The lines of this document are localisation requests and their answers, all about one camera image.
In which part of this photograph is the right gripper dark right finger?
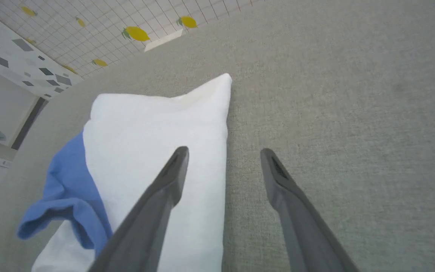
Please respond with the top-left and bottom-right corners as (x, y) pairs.
(259, 148), (360, 272)

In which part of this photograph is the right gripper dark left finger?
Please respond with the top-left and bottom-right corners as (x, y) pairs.
(88, 146), (190, 272)

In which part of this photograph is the white garment with blue sleeves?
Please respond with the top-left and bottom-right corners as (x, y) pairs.
(17, 73), (233, 272)

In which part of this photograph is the grey fabric sofa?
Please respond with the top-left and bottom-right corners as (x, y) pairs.
(0, 0), (435, 272)

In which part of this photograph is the white box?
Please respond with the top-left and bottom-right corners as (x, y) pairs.
(143, 29), (185, 53)

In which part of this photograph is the grey geometric print panel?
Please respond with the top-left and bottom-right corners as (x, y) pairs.
(0, 5), (85, 99)

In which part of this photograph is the lemon print partition screen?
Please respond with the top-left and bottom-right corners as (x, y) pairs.
(0, 0), (265, 79)

